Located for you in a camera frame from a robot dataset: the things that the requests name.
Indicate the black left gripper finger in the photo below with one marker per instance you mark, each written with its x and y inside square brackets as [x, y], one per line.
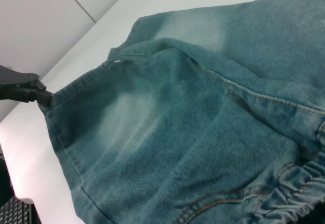
[39, 85]
[41, 98]

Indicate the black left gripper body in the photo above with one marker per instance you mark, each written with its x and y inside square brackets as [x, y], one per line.
[12, 81]

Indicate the blue denim shorts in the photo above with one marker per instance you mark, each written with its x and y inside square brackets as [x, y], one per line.
[203, 120]

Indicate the black perforated panel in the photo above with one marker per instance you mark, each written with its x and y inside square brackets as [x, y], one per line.
[12, 213]

